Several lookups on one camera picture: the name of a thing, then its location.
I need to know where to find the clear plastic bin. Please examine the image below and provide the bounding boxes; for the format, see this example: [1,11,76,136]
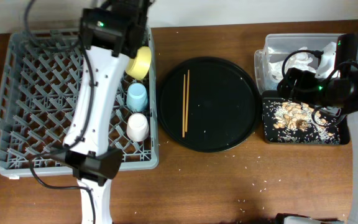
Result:
[254,34,339,93]

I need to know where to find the grey dishwasher rack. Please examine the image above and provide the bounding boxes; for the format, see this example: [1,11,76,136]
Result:
[0,32,159,179]

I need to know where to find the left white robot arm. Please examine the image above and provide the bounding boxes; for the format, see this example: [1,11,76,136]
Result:
[41,0,153,223]

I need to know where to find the yellow plastic bowl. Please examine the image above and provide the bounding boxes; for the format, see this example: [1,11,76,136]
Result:
[125,46,152,80]

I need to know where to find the round black tray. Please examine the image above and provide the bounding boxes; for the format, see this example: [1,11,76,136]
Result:
[157,57,262,152]

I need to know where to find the light blue plastic cup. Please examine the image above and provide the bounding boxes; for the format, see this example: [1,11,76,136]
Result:
[126,83,148,113]

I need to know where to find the pink plastic cup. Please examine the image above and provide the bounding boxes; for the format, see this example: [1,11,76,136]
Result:
[126,113,149,142]

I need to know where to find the crumpled white tissue in bin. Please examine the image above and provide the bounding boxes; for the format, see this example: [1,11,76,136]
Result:
[268,52,316,82]

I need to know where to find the black rectangular bin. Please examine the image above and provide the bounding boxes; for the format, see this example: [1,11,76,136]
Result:
[262,90,350,145]

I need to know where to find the wooden chopstick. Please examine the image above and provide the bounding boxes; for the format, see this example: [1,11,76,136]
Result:
[181,74,186,138]
[185,70,190,133]

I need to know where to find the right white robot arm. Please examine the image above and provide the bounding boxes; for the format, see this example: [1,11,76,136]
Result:
[277,33,358,223]

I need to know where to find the food scraps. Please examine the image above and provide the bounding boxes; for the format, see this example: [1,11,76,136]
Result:
[270,101,334,140]

